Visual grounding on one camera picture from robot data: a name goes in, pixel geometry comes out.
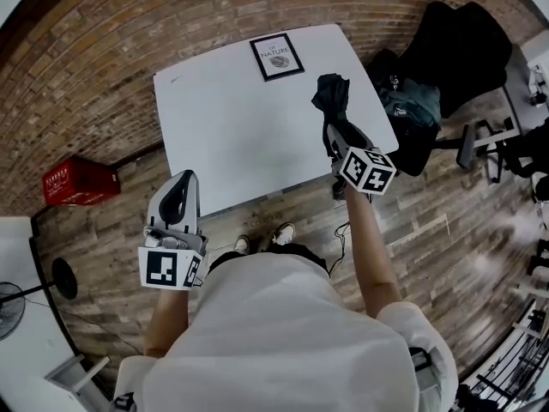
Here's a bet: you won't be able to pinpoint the black folding umbrella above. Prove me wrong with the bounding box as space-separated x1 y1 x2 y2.
311 73 359 146

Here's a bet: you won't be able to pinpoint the person's black shorts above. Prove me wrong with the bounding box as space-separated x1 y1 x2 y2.
208 242 329 275

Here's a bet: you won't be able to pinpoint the black metal railing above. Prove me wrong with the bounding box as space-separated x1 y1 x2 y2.
466 272 549 403

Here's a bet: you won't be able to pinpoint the grey harness strap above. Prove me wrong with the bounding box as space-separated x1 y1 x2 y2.
108 391 139 412
408 346 443 393

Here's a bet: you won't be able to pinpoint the black framed picture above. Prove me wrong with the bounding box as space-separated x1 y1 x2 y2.
249 33 306 82

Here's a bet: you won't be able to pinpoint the black standing fan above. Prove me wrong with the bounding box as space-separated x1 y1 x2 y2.
0 257 80 343

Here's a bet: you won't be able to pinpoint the red plastic crate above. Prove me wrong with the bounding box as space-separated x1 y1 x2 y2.
41 156 123 208

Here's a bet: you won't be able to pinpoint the dark green bag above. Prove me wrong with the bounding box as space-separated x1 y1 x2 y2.
377 76 443 129

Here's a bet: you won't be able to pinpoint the white table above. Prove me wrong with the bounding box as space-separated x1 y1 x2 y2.
153 23 401 218

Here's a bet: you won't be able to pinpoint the person's right shoe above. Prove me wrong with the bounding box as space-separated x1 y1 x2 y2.
270 221 298 246

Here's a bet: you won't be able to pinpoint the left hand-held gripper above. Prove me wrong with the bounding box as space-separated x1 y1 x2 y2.
137 170 208 290

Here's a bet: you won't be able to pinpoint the person's right forearm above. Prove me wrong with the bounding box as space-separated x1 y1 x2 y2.
344 184 403 319

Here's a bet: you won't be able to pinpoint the black mesh office chair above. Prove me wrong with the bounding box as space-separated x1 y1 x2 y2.
483 116 549 185

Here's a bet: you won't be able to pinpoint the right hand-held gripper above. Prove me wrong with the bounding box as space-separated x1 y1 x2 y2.
323 122 398 200

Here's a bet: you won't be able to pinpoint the person's left forearm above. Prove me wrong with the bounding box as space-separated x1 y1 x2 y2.
142 287 191 359

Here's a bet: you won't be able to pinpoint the black bag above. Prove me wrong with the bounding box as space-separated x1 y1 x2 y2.
365 48 401 99

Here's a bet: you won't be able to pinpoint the person's white shirt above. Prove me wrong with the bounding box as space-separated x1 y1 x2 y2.
112 251 460 412

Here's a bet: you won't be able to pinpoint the black floor cable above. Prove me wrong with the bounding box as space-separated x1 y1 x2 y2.
326 220 354 276

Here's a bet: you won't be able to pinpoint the white office desk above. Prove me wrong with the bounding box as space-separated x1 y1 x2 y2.
0 215 113 412
500 36 549 137

